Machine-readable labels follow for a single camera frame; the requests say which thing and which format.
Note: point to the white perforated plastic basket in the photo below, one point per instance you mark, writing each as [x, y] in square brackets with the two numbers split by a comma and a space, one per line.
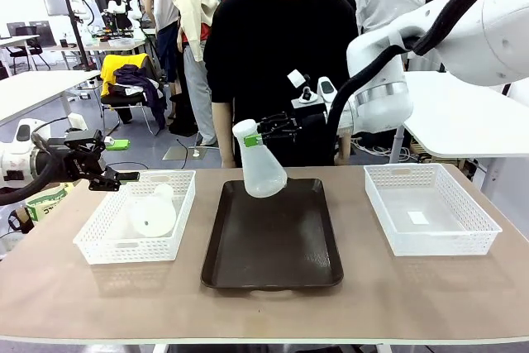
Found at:
[438, 245]
[132, 251]

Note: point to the dark brown plastic tray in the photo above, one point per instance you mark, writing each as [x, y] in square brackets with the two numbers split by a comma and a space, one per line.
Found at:
[268, 241]

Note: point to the mannequin with beige shirt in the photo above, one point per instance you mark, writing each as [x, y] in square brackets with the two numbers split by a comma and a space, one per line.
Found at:
[192, 18]

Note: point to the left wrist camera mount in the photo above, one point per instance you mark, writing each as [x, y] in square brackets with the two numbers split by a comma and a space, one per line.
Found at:
[78, 121]

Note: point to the grey floor outlet plate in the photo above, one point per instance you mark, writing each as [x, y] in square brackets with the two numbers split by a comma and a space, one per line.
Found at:
[182, 154]

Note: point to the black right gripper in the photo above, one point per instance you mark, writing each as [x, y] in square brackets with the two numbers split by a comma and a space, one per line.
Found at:
[312, 125]

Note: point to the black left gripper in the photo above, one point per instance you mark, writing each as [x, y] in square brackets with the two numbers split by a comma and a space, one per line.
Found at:
[76, 165]

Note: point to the white paper label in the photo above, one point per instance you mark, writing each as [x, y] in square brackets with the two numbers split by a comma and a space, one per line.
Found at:
[418, 217]

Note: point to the black office chair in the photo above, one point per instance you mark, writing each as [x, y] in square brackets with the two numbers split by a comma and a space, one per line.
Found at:
[29, 45]

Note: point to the yellow cloth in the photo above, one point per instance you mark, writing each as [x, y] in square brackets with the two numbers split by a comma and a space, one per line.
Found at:
[115, 64]

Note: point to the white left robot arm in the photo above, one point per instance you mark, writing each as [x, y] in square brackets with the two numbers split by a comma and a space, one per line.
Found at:
[18, 154]

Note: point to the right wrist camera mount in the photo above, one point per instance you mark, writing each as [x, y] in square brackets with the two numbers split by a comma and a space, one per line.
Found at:
[310, 103]

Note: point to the person's left forearm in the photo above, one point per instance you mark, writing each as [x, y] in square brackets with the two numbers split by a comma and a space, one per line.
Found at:
[344, 146]

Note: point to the mannequin with grey tank top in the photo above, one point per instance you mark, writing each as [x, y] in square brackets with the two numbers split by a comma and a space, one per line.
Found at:
[163, 6]

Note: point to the translucent white conical flask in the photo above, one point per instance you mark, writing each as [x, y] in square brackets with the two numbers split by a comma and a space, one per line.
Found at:
[153, 216]
[262, 171]

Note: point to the dark purple garment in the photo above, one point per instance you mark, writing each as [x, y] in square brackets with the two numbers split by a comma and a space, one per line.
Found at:
[142, 80]

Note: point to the green and white sack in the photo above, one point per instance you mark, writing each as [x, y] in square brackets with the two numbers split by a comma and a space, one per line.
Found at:
[45, 204]

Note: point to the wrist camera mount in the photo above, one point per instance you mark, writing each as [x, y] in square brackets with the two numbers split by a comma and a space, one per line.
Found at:
[78, 121]
[310, 103]

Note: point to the person in black sweater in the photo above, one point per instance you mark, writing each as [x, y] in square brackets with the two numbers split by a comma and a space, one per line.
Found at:
[273, 51]

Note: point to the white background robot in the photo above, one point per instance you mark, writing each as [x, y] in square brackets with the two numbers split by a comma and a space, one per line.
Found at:
[124, 1]

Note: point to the white side table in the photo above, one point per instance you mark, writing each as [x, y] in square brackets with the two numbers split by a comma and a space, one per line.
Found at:
[41, 88]
[454, 121]

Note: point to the person's right forearm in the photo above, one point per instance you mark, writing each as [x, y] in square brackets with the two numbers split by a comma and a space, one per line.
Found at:
[223, 138]

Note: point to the black metal chair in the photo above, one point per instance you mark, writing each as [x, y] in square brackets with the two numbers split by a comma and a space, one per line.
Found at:
[124, 101]

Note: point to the black camera tripod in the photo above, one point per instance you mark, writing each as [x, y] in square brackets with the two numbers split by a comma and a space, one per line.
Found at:
[74, 26]

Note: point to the cluttered background desk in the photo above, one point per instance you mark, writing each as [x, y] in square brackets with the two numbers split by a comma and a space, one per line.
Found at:
[103, 46]

